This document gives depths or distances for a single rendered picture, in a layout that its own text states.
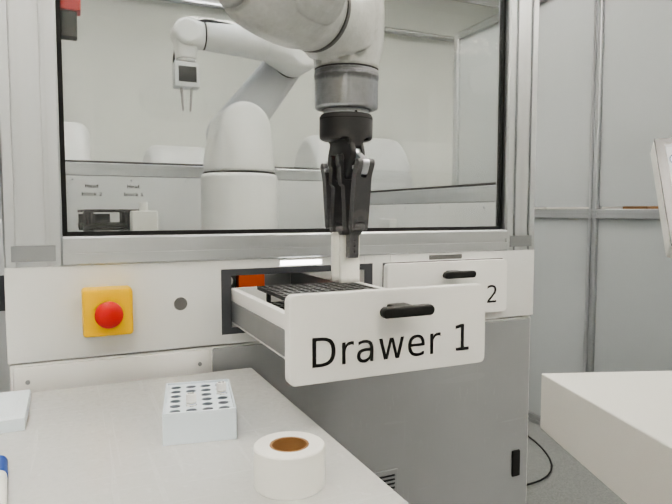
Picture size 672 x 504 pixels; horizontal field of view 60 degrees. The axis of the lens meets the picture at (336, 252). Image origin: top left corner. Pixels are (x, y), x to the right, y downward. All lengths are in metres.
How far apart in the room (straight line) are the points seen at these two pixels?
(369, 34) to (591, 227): 2.04
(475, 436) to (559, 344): 1.63
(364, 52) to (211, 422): 0.51
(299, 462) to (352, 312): 0.23
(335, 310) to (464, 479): 0.72
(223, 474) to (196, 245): 0.46
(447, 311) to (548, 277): 2.15
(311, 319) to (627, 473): 0.36
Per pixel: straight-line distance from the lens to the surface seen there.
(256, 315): 0.89
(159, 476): 0.66
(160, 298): 1.00
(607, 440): 0.65
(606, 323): 2.73
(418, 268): 1.15
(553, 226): 2.90
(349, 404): 1.15
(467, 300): 0.82
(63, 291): 0.99
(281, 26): 0.70
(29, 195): 0.98
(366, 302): 0.74
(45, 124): 1.00
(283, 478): 0.58
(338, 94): 0.80
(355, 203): 0.78
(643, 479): 0.61
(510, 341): 1.34
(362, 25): 0.80
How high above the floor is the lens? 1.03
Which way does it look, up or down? 4 degrees down
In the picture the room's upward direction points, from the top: straight up
